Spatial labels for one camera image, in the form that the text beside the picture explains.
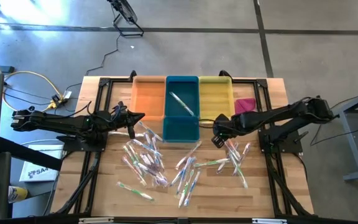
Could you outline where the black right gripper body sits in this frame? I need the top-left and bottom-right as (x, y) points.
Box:
(211, 113), (236, 149)

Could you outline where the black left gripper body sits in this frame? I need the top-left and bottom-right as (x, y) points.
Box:
(113, 101), (135, 140)

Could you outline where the blue toothbrush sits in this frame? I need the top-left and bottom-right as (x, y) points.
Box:
(150, 136), (166, 171)
(175, 156), (197, 196)
(137, 121), (164, 142)
(170, 157), (192, 188)
(131, 138), (163, 157)
(183, 167), (202, 208)

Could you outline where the red toothbrush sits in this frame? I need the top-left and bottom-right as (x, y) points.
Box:
(121, 156), (148, 187)
(225, 141), (241, 160)

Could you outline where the green toothbrush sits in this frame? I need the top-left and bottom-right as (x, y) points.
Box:
(193, 158), (230, 169)
(116, 181), (155, 202)
(168, 91), (196, 118)
(178, 169), (195, 209)
(127, 141), (144, 169)
(122, 144), (138, 164)
(229, 154), (249, 190)

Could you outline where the wrapped white toothbrush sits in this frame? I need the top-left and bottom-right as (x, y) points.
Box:
(109, 130), (146, 138)

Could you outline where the orange plastic bin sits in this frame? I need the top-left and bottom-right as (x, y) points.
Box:
(128, 75), (167, 122)

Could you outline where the yellow plastic bin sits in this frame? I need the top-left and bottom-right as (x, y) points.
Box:
(198, 75), (236, 123)

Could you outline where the magenta cloth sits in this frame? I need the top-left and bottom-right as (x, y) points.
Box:
(234, 97), (258, 115)

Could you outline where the wrapped pink toothbrush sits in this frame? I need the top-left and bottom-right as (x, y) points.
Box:
(236, 142), (252, 170)

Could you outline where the small teal plastic bin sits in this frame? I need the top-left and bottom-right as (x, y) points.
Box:
(162, 116), (201, 143)

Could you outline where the large teal plastic bin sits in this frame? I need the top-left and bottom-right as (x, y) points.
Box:
(164, 75), (201, 118)

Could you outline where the white printed box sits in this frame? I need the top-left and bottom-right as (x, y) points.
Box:
(19, 144), (64, 183)

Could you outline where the black beam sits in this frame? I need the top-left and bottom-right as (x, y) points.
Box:
(0, 136), (64, 171)

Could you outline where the black floor fan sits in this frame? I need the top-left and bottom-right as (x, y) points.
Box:
(106, 0), (145, 37)

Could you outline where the yellow can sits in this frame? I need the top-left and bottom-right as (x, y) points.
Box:
(7, 185), (29, 203)

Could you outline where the blue-grey metal table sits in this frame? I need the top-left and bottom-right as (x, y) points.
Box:
(333, 85), (358, 183)

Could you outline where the black floor cable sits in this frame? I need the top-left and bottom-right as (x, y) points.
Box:
(62, 34), (121, 94)

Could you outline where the yellow cable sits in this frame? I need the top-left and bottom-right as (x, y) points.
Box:
(1, 70), (67, 113)

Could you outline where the silver bracket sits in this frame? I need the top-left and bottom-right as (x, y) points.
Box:
(78, 217), (114, 224)
(252, 218), (288, 224)

